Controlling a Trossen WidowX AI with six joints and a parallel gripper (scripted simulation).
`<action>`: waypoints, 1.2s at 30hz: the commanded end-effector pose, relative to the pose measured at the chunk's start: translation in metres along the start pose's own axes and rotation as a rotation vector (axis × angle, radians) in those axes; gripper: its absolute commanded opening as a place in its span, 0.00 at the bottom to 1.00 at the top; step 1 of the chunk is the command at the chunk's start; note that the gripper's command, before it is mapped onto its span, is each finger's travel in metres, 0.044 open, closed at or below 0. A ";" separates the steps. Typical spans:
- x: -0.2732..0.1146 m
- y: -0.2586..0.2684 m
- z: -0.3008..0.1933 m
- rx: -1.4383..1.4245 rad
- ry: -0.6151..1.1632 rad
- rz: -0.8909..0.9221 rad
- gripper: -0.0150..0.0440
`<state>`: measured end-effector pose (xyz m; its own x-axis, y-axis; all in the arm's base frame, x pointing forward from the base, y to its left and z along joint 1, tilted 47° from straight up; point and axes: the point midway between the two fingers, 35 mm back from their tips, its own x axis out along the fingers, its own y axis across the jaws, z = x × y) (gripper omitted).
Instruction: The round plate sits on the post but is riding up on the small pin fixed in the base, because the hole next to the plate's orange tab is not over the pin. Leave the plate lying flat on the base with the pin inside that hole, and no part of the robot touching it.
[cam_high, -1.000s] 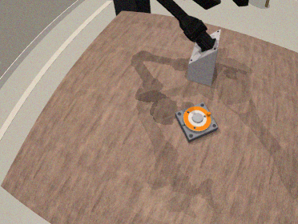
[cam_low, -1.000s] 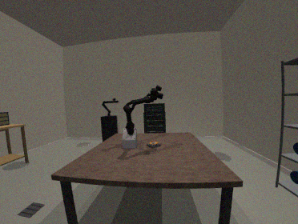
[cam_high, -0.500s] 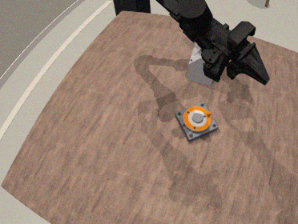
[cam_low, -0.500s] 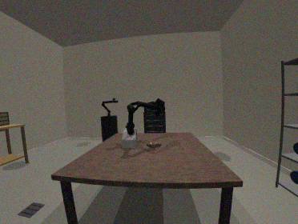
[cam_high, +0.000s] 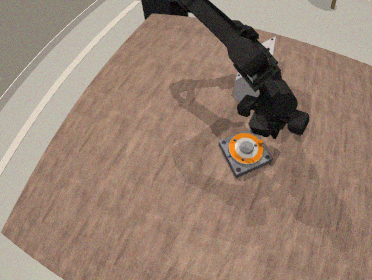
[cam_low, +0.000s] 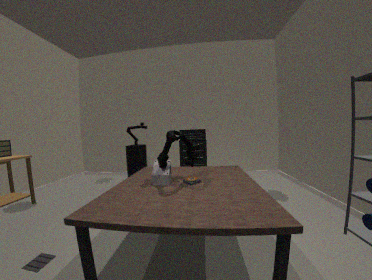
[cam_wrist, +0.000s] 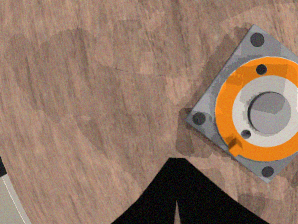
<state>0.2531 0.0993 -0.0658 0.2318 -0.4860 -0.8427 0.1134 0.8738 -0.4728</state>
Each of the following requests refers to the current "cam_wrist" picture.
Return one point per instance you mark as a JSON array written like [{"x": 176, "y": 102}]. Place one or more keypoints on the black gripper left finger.
[{"x": 157, "y": 205}]

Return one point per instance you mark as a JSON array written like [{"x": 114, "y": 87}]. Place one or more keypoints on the orange round plate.
[{"x": 237, "y": 92}]

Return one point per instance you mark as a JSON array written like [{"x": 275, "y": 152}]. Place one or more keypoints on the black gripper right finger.
[{"x": 200, "y": 201}]

